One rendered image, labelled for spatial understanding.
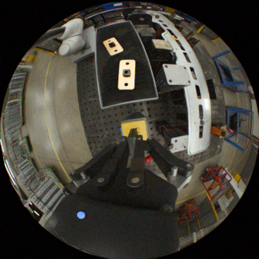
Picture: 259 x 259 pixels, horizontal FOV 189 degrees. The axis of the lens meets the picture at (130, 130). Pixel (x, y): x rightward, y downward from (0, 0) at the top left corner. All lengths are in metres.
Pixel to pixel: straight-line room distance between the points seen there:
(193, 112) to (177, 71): 0.22
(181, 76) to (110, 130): 0.62
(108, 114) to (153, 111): 0.35
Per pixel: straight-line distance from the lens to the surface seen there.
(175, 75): 0.31
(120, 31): 0.36
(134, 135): 0.17
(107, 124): 0.72
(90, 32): 0.93
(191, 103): 0.45
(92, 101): 0.77
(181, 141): 0.38
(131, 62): 0.24
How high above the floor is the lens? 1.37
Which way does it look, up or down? 74 degrees down
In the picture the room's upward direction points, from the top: 159 degrees counter-clockwise
